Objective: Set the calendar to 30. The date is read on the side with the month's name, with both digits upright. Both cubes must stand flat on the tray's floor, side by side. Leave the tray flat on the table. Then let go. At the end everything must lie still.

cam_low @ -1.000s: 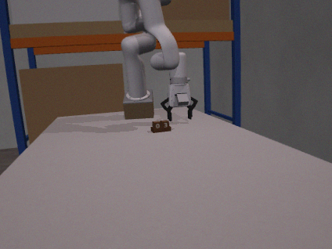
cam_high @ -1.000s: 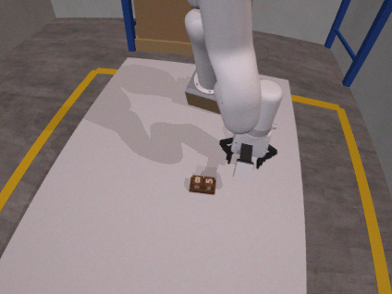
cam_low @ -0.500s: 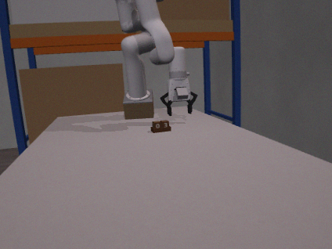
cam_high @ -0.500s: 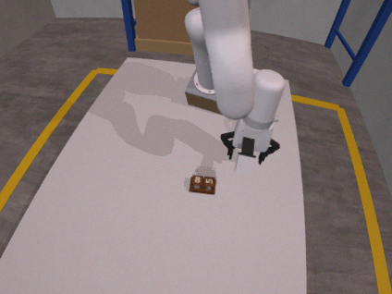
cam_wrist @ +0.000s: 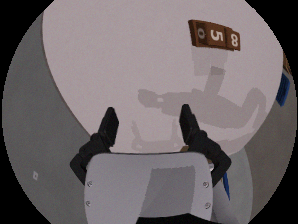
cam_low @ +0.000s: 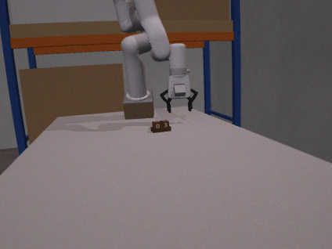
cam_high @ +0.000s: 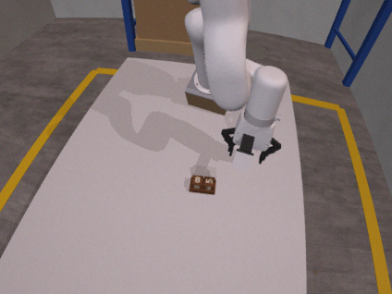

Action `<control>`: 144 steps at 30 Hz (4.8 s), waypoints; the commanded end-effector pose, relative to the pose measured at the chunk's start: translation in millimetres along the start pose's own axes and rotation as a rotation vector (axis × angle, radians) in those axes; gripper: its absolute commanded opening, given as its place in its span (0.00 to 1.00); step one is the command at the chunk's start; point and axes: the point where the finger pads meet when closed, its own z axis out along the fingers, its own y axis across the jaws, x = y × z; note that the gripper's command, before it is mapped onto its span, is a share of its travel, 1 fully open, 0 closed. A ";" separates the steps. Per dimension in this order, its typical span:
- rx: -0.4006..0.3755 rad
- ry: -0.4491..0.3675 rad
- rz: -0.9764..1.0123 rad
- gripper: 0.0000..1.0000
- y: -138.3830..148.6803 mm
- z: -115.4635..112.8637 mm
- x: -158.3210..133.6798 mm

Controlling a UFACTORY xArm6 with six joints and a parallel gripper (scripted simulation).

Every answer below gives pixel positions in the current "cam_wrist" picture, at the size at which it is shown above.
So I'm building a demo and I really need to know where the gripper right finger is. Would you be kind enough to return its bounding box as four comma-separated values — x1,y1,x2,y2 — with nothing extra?
179,104,232,187

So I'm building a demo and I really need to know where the brown calendar cube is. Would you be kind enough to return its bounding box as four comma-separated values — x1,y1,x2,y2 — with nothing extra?
196,23,226,48
224,28,240,51

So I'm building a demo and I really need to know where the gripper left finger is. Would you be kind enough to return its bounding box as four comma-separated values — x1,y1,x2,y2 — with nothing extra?
70,107,119,186

